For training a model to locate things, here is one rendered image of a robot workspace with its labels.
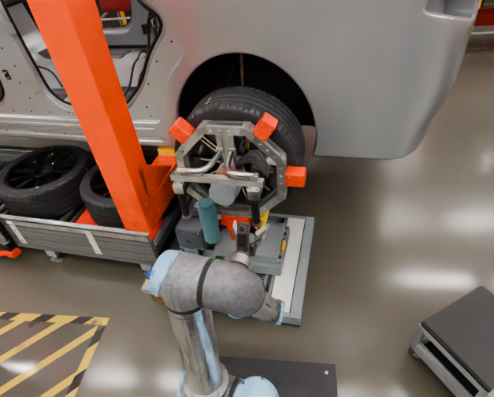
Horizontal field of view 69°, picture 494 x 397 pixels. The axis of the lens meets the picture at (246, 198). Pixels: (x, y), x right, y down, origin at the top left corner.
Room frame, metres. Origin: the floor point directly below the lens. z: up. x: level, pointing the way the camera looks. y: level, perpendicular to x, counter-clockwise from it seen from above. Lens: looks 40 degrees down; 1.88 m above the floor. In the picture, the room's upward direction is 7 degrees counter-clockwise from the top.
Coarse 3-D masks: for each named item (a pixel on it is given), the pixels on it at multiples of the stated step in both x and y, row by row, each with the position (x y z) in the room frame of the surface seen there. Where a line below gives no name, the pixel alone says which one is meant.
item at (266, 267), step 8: (288, 232) 1.67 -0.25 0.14; (208, 248) 1.58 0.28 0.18; (280, 248) 1.53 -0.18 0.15; (208, 256) 1.54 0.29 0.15; (224, 256) 1.52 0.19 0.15; (280, 256) 1.44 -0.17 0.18; (256, 264) 1.43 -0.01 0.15; (264, 264) 1.42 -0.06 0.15; (272, 264) 1.42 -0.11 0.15; (280, 264) 1.39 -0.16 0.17; (256, 272) 1.41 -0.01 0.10; (264, 272) 1.39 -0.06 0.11; (272, 272) 1.38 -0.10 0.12; (280, 272) 1.36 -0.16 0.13
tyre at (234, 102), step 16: (208, 96) 1.71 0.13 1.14; (224, 96) 1.60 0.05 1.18; (240, 96) 1.58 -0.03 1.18; (256, 96) 1.60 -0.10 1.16; (272, 96) 1.63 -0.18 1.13; (192, 112) 1.61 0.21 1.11; (208, 112) 1.52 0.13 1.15; (224, 112) 1.50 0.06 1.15; (240, 112) 1.47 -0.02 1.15; (256, 112) 1.46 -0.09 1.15; (272, 112) 1.50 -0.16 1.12; (288, 112) 1.59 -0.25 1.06; (288, 128) 1.47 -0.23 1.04; (176, 144) 1.58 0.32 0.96; (288, 144) 1.40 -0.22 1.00; (304, 144) 1.57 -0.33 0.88; (288, 160) 1.40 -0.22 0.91; (288, 192) 1.41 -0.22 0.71; (272, 208) 1.44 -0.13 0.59
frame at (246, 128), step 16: (208, 128) 1.43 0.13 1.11; (224, 128) 1.41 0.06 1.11; (240, 128) 1.38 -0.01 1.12; (192, 144) 1.46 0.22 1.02; (256, 144) 1.37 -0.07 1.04; (272, 144) 1.39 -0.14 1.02; (176, 160) 1.49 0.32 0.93; (192, 192) 1.49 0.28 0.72; (208, 192) 1.51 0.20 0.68; (224, 208) 1.44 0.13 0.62; (240, 208) 1.45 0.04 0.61
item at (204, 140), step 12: (204, 144) 1.76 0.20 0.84; (216, 144) 1.55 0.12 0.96; (240, 144) 1.50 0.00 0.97; (192, 156) 1.58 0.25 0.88; (204, 156) 1.58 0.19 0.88; (216, 168) 1.72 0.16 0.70; (252, 168) 1.48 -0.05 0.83; (276, 168) 1.45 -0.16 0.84; (276, 180) 1.51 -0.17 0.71; (240, 192) 1.57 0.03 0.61; (264, 192) 1.50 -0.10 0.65
